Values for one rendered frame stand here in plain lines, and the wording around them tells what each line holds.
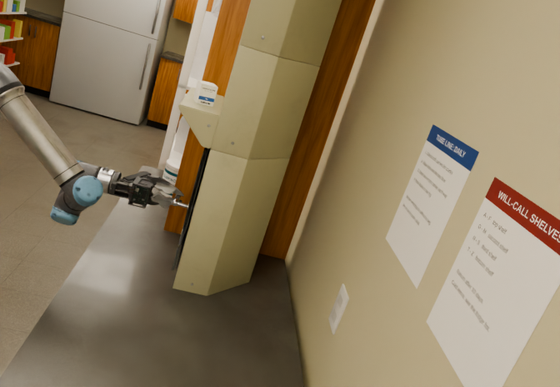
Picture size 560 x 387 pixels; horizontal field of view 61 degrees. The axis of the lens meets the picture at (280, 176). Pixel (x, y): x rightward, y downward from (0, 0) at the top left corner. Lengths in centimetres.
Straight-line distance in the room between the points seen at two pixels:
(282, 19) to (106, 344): 94
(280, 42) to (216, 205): 50
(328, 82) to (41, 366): 120
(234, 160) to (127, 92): 514
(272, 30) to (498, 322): 90
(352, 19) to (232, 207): 76
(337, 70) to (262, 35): 48
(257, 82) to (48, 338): 83
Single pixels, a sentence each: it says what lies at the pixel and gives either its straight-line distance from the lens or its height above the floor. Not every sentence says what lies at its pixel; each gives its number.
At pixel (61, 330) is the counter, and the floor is 94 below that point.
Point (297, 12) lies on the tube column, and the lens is 133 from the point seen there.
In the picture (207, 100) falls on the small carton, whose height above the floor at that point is 153.
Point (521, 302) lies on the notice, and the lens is 70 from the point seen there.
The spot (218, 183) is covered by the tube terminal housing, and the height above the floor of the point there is 132.
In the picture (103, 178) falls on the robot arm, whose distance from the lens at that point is 151.
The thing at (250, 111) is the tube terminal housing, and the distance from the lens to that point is 133.
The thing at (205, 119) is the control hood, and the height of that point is 149.
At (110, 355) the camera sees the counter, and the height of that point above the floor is 94.
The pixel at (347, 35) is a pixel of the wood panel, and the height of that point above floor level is 182.
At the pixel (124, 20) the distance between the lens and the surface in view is 636.
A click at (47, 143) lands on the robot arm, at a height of 133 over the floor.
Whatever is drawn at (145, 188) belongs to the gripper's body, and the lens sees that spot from 147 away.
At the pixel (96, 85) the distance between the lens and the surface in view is 654.
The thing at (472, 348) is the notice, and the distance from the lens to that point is 77.
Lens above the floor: 180
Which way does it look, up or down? 17 degrees down
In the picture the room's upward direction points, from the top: 18 degrees clockwise
